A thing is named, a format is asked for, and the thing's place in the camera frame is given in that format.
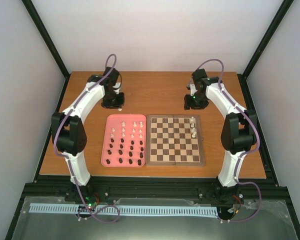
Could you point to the controller circuit board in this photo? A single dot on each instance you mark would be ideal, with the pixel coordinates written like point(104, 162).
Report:
point(236, 206)
point(92, 201)

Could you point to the light blue cable duct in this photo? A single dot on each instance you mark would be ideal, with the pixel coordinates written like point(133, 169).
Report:
point(126, 210)

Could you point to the right controller circuit board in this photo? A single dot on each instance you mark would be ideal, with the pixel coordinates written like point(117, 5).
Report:
point(236, 206)

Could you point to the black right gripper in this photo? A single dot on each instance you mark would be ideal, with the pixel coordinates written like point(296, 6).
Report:
point(188, 104)

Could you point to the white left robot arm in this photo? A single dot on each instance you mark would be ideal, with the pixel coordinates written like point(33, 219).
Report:
point(69, 138)

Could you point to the black aluminium frame rail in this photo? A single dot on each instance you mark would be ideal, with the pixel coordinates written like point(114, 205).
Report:
point(110, 188)

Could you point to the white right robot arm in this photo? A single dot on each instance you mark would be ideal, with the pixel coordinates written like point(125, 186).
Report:
point(239, 132)

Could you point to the pink plastic tray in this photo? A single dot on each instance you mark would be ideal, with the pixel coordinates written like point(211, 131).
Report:
point(135, 152)

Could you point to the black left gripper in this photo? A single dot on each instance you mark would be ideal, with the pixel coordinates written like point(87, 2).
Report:
point(119, 105)

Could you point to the left controller circuit board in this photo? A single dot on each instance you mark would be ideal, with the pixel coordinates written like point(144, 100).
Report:
point(92, 201)

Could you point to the wooden chessboard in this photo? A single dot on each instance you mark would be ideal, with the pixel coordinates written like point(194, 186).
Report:
point(169, 141)

